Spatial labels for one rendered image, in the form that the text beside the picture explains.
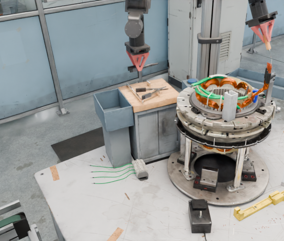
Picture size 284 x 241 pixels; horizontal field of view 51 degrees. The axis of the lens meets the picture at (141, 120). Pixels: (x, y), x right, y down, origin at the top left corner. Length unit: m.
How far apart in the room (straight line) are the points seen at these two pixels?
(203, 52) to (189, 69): 1.94
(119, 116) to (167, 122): 0.21
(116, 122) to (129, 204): 0.30
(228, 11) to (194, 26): 0.48
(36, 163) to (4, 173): 0.26
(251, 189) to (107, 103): 0.64
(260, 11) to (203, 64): 0.39
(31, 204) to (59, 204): 1.19
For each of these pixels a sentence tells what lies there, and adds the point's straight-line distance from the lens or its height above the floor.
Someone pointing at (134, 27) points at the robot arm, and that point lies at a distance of 1.03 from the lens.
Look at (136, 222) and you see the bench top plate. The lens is 1.05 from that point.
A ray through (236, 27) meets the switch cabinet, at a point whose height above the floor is 0.66.
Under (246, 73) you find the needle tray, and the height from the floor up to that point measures 1.05.
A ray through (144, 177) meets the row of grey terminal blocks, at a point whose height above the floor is 0.78.
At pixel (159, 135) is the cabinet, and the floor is 0.90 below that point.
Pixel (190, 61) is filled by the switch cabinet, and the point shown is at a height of 0.39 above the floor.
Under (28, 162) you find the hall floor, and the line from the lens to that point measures 2.75.
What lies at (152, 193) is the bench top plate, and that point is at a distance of 1.14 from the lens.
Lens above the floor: 1.59
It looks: 32 degrees down
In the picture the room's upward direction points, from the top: 3 degrees counter-clockwise
